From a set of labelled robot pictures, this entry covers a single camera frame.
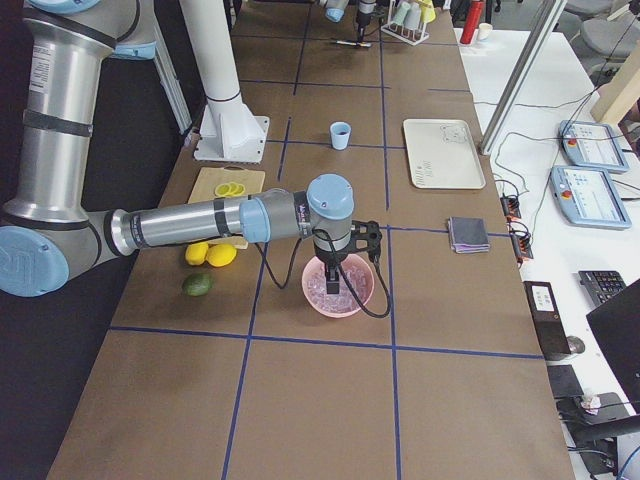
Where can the upper teach pendant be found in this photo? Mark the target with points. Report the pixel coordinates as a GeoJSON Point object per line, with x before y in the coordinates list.
{"type": "Point", "coordinates": [592, 144]}

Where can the light blue cup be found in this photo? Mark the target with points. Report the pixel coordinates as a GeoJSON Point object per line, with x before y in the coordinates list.
{"type": "Point", "coordinates": [340, 133]}

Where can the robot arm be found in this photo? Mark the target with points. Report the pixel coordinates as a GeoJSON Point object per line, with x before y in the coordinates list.
{"type": "Point", "coordinates": [340, 7]}
{"type": "Point", "coordinates": [47, 238]}

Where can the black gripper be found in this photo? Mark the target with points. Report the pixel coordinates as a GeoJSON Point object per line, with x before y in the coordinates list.
{"type": "Point", "coordinates": [362, 16]}
{"type": "Point", "coordinates": [330, 257]}

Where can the black keyboard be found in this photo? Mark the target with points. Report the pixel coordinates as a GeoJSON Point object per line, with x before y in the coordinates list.
{"type": "Point", "coordinates": [601, 285]}

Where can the steel muddler black tip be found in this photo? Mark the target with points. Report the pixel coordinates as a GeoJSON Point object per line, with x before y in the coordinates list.
{"type": "Point", "coordinates": [350, 43]}

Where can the lower teach pendant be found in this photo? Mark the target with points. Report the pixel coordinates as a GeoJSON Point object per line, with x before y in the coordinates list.
{"type": "Point", "coordinates": [588, 198]}

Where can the black laptop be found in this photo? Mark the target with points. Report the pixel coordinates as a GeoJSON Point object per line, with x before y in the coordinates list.
{"type": "Point", "coordinates": [615, 326]}

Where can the mint green cup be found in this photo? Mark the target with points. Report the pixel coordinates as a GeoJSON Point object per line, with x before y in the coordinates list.
{"type": "Point", "coordinates": [412, 16]}

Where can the yellow cup on rack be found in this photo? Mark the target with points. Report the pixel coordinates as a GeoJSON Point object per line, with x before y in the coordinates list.
{"type": "Point", "coordinates": [427, 9]}

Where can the green avocado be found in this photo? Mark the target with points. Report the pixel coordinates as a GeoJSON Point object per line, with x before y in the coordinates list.
{"type": "Point", "coordinates": [197, 284]}

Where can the red bottle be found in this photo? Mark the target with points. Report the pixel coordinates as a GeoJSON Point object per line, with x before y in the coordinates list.
{"type": "Point", "coordinates": [475, 10]}

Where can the cream bear tray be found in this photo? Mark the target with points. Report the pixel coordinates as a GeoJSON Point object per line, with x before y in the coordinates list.
{"type": "Point", "coordinates": [442, 155]}

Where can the white paper cup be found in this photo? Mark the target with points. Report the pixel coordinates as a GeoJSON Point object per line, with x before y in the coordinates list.
{"type": "Point", "coordinates": [483, 31]}

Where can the aluminium frame post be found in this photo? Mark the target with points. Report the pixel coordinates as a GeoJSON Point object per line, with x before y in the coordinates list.
{"type": "Point", "coordinates": [549, 14]}

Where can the brown box with label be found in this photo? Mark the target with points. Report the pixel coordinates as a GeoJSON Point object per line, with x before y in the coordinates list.
{"type": "Point", "coordinates": [547, 322]}

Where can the folded grey cloth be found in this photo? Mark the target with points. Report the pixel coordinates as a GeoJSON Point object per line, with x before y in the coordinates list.
{"type": "Point", "coordinates": [468, 235]}

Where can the white wire cup rack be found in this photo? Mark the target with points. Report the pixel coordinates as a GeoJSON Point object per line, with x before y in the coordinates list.
{"type": "Point", "coordinates": [393, 25]}

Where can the teach pendant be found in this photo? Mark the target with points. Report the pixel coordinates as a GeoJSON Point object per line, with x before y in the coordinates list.
{"type": "Point", "coordinates": [588, 198]}
{"type": "Point", "coordinates": [592, 144]}

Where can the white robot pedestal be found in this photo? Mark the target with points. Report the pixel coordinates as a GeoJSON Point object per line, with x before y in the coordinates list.
{"type": "Point", "coordinates": [229, 132]}

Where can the wooden cutting board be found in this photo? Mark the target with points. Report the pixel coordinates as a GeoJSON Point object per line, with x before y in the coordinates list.
{"type": "Point", "coordinates": [209, 177]}

